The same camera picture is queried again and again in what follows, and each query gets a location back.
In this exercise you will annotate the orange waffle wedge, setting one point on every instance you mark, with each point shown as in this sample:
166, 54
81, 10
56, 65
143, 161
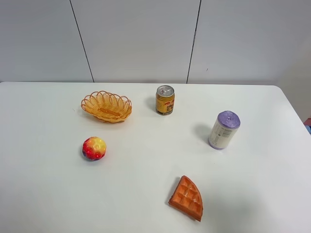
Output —
187, 199

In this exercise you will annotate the red yellow bumpy ball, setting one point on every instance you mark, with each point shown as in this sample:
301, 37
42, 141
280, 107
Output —
94, 148

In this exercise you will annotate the orange woven plastic basket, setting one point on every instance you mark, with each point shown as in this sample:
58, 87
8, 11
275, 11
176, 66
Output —
106, 106

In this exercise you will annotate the gold energy drink can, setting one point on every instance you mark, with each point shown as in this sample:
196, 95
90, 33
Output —
165, 99

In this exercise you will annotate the purple trash bag roll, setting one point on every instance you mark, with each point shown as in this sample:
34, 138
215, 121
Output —
226, 125

